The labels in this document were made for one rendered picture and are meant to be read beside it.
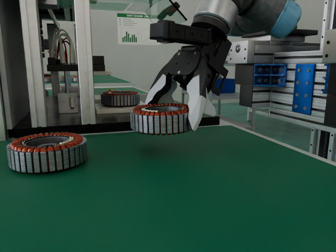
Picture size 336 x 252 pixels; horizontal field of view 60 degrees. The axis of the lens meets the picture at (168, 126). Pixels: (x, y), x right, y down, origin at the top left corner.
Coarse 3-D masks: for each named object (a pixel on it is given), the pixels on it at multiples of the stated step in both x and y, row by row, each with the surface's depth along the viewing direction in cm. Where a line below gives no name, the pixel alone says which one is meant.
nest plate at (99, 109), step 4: (96, 104) 86; (100, 104) 86; (140, 104) 86; (96, 108) 78; (100, 108) 78; (104, 108) 78; (108, 108) 78; (112, 108) 78; (116, 108) 78; (120, 108) 78; (124, 108) 78; (128, 108) 79; (132, 108) 79; (96, 112) 76; (100, 112) 77; (104, 112) 77; (108, 112) 77; (112, 112) 78; (116, 112) 78; (120, 112) 78; (124, 112) 79
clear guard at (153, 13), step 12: (60, 0) 76; (72, 0) 76; (96, 0) 76; (108, 0) 76; (120, 0) 76; (132, 0) 76; (144, 0) 76; (156, 0) 76; (168, 0) 71; (144, 12) 92; (156, 12) 84; (168, 12) 77; (180, 12) 72
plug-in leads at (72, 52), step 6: (54, 30) 74; (60, 30) 74; (54, 36) 76; (66, 36) 78; (54, 42) 75; (60, 42) 76; (72, 42) 78; (60, 48) 76; (72, 48) 76; (60, 54) 76; (72, 54) 76; (48, 60) 75; (54, 60) 75; (60, 60) 76; (72, 60) 76
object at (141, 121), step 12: (144, 108) 48; (156, 108) 52; (168, 108) 52; (180, 108) 50; (132, 120) 47; (144, 120) 45; (156, 120) 44; (168, 120) 44; (180, 120) 45; (144, 132) 45; (156, 132) 45; (168, 132) 45; (180, 132) 46
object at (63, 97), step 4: (60, 92) 78; (64, 92) 78; (68, 92) 78; (72, 92) 78; (76, 92) 78; (60, 96) 76; (64, 96) 77; (68, 96) 77; (72, 96) 77; (76, 96) 78; (60, 100) 77; (64, 100) 77; (68, 100) 77; (76, 100) 78; (60, 104) 77; (64, 104) 77; (68, 104) 77; (76, 104) 78; (60, 108) 77; (64, 108) 77; (68, 108) 78; (76, 108) 78; (60, 112) 77; (64, 112) 77; (68, 112) 78; (72, 112) 78; (76, 112) 78
